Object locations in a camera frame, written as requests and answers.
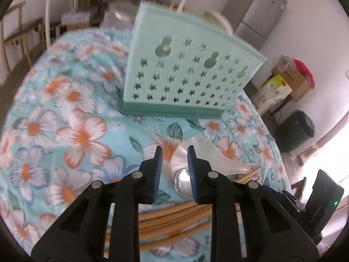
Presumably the brown cardboard box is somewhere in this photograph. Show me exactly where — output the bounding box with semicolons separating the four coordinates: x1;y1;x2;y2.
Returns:
78;0;100;14

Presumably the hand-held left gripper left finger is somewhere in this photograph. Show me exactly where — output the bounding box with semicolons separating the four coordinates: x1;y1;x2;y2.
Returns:
31;146;163;262

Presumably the metal spoon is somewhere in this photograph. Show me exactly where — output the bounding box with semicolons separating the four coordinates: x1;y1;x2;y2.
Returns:
174;169;195;199

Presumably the floral blue tablecloth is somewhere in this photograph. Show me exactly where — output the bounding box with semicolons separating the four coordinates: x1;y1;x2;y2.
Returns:
0;29;291;262

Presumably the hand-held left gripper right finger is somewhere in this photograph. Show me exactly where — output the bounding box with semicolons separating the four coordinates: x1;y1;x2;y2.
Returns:
187;145;320;262

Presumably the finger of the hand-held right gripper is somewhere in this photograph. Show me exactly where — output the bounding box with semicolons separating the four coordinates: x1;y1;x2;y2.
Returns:
263;186;304;214

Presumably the silver flat box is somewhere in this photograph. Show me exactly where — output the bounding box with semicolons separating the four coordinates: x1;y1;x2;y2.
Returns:
60;12;92;26

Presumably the large open cardboard box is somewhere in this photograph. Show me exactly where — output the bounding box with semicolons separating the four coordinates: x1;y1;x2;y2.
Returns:
273;56;311;101

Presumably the pale green plastic chair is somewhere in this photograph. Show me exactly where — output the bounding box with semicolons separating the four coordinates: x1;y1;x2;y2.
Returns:
203;10;234;34

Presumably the translucent white plastic spoon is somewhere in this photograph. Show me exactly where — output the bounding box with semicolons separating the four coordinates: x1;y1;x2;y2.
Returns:
169;137;257;184

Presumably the black trash bin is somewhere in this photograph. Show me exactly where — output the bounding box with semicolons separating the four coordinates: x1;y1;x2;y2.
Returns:
275;110;315;153

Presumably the grey refrigerator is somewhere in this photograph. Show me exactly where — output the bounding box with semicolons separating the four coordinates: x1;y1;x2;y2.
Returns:
222;0;288;50

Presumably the grey metal pot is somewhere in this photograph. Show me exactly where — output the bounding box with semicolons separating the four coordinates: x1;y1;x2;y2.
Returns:
99;0;141;30

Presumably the yellow green printed box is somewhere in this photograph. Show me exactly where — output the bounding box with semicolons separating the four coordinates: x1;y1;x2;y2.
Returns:
251;74;292;115

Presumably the red plastic bag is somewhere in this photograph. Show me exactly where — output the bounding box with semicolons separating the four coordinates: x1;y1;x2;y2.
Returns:
293;59;315;89

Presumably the wooden chair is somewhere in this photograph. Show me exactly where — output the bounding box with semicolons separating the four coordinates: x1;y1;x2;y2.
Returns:
0;1;45;77

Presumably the mint green perforated utensil holder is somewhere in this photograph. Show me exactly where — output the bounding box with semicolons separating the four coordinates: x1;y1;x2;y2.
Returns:
120;0;268;119

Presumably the bamboo chopstick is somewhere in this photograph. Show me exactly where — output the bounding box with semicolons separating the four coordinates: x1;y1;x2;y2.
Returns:
105;179;259;245
105;221;213;253
105;173;259;235
139;166;263;220

